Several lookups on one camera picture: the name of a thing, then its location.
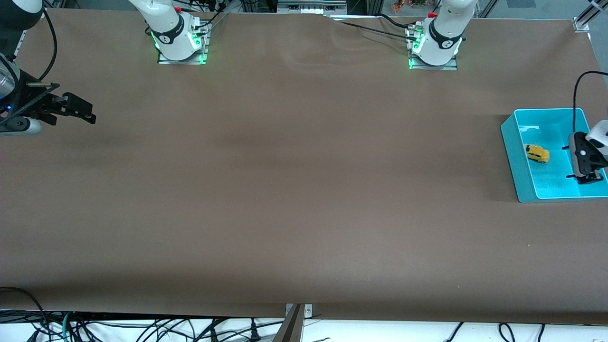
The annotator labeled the yellow toy beetle car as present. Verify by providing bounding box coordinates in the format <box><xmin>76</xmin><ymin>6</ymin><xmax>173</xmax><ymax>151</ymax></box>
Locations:
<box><xmin>524</xmin><ymin>144</ymin><xmax>550</xmax><ymax>164</ymax></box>

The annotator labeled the teal plastic storage bin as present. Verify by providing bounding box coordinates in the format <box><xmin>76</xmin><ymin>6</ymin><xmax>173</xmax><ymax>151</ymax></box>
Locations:
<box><xmin>500</xmin><ymin>108</ymin><xmax>608</xmax><ymax>204</ymax></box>

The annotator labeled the brown table cover sheet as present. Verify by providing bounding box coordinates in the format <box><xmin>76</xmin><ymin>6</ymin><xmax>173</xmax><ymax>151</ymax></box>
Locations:
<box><xmin>0</xmin><ymin>9</ymin><xmax>608</xmax><ymax>326</ymax></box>

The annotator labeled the grey metal equipment box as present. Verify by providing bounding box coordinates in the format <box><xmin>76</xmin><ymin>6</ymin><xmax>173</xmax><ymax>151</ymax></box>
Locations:
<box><xmin>277</xmin><ymin>0</ymin><xmax>348</xmax><ymax>15</ymax></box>

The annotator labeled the dark grey support beam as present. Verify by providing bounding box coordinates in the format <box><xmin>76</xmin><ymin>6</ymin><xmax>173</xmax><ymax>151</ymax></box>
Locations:
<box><xmin>272</xmin><ymin>304</ymin><xmax>304</xmax><ymax>342</ymax></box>

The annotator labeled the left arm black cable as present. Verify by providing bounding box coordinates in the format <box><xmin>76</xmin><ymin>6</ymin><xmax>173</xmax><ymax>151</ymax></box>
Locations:
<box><xmin>572</xmin><ymin>70</ymin><xmax>608</xmax><ymax>134</ymax></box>

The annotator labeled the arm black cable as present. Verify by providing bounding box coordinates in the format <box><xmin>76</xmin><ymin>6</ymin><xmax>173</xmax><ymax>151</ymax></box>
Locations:
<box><xmin>9</xmin><ymin>9</ymin><xmax>58</xmax><ymax>81</ymax></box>
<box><xmin>572</xmin><ymin>70</ymin><xmax>608</xmax><ymax>134</ymax></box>

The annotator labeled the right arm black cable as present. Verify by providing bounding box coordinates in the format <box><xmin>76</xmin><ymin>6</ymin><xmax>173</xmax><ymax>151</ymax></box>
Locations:
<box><xmin>9</xmin><ymin>9</ymin><xmax>58</xmax><ymax>81</ymax></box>

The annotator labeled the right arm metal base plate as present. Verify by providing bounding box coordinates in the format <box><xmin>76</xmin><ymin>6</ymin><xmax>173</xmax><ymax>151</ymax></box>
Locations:
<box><xmin>158</xmin><ymin>21</ymin><xmax>209</xmax><ymax>65</ymax></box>

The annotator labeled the black looped cable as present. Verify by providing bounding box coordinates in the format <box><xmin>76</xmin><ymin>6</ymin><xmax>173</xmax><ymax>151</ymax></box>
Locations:
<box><xmin>0</xmin><ymin>286</ymin><xmax>48</xmax><ymax>342</ymax></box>

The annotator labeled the black cable tangle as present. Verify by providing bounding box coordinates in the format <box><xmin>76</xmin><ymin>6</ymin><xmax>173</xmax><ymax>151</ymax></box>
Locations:
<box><xmin>0</xmin><ymin>311</ymin><xmax>285</xmax><ymax>342</ymax></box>

